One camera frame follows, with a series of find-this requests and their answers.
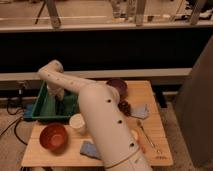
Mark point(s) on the red bowl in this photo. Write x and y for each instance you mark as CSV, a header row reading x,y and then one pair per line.
x,y
53,136

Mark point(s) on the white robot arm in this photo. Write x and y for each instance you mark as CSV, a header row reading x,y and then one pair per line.
x,y
98,103

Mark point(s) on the purple bowl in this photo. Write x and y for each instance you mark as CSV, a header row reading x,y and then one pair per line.
x,y
120,85

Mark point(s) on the dark grapes bunch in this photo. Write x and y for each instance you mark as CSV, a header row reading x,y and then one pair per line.
x,y
125,108

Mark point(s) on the white cup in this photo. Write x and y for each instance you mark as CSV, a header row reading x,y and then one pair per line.
x,y
78,124

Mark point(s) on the metal spoon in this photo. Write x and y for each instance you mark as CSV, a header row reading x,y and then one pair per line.
x,y
152,144

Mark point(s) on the green plastic tray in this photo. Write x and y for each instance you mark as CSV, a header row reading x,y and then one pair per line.
x,y
48,108

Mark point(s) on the blue sponge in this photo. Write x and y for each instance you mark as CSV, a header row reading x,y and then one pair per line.
x,y
89,149

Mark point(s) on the red sausage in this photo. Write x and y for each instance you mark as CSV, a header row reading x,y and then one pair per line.
x,y
142,147

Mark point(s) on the blue box under tray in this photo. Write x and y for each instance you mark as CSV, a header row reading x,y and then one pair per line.
x,y
28,115

